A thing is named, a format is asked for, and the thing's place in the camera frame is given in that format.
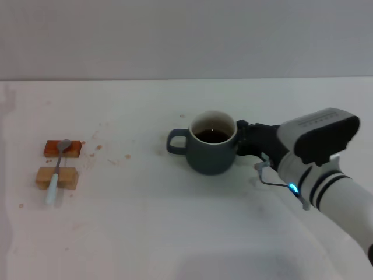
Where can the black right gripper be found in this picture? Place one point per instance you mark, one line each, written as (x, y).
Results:
(265, 140)

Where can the dark grey ceramic mug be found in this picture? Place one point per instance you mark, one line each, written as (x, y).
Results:
(209, 160)

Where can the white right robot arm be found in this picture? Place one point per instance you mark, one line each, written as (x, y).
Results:
(344, 198)

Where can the dark coffee liquid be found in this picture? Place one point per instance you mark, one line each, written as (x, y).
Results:
(211, 137)

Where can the reddish brown wooden block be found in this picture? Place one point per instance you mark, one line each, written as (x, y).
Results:
(74, 148)

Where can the light tan wooden block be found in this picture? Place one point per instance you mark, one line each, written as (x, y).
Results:
(68, 176)

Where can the right wrist camera housing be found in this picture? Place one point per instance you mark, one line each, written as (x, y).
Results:
(320, 137)

